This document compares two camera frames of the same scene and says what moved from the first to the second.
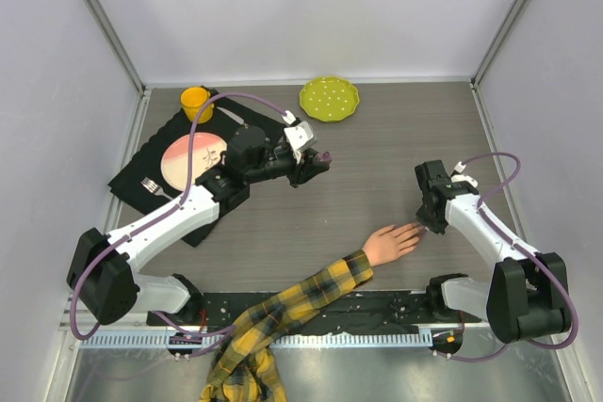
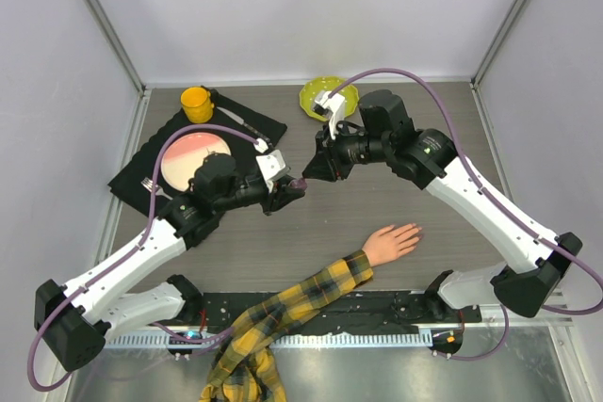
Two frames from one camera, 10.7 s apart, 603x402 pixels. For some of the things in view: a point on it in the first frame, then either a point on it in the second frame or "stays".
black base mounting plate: x=359 y=311 stays
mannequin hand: x=391 y=242 stays
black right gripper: x=438 y=227 to x=320 y=168
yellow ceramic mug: x=193 y=100 stays
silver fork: x=154 y=187 stays
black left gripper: x=310 y=168 to x=283 y=194
